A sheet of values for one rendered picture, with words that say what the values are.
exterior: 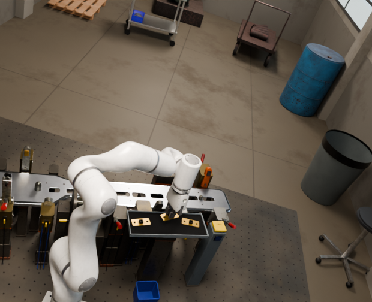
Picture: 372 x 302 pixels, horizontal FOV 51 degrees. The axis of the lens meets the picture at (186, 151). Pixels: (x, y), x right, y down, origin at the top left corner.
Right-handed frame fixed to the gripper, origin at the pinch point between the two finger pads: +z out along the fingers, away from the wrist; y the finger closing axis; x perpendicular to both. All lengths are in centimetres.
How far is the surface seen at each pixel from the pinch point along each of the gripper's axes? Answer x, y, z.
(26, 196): 49, 46, 23
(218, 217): -35.9, 1.2, 16.7
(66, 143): 2, 116, 53
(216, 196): -50, 19, 23
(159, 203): -6.5, 15.7, 12.2
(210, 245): -22.0, -12.4, 18.0
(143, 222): 10.6, 3.3, 6.6
